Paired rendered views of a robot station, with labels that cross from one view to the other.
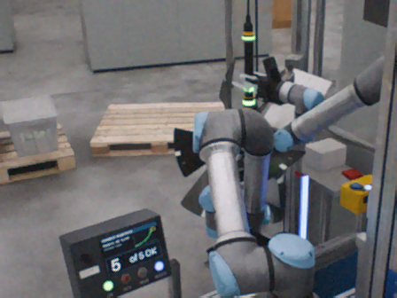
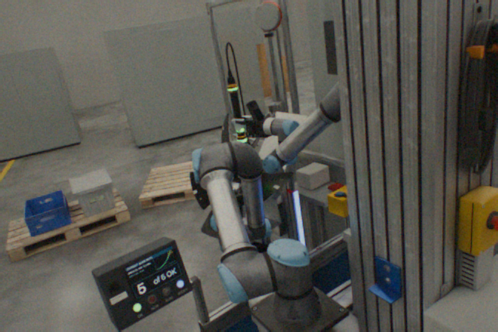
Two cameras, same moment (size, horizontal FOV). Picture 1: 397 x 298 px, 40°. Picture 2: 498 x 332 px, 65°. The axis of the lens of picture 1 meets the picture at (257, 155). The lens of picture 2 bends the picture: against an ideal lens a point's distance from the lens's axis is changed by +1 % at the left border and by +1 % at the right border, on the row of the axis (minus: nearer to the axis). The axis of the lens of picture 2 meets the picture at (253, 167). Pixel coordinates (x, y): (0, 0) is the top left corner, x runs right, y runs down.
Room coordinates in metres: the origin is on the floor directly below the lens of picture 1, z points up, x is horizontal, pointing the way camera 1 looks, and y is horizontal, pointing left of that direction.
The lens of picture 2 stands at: (0.17, -0.07, 1.90)
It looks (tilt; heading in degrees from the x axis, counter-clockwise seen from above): 21 degrees down; 2
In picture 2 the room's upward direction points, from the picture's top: 10 degrees counter-clockwise
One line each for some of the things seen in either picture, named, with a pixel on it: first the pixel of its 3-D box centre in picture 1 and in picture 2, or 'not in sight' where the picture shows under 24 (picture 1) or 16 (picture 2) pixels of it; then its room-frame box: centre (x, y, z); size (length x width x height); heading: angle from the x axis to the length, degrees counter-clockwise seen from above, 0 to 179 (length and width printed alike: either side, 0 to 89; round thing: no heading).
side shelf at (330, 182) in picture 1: (328, 173); (317, 190); (2.36, -0.35, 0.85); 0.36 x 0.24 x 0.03; 35
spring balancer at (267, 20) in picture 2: not in sight; (268, 16); (2.63, -0.21, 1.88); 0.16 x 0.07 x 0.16; 70
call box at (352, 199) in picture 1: (363, 195); (347, 201); (1.83, -0.41, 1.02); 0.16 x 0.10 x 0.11; 125
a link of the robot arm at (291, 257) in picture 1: (289, 263); (287, 264); (1.14, -0.08, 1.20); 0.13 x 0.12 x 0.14; 103
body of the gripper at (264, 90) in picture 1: (272, 90); (258, 126); (1.86, -0.05, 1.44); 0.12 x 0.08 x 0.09; 45
